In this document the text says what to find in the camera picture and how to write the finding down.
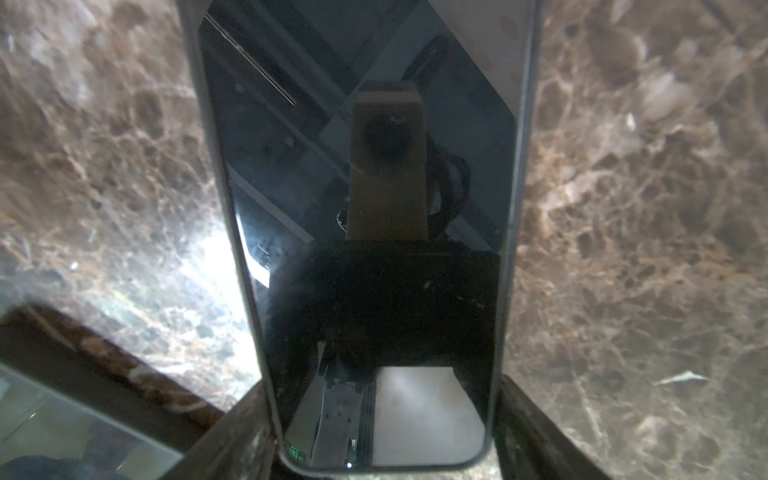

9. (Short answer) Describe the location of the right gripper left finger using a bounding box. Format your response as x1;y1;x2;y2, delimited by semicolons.
162;381;276;480

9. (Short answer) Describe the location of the phone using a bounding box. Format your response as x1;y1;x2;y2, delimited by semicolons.
180;1;542;477

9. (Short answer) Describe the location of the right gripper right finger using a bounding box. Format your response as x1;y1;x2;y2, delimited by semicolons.
493;375;609;480

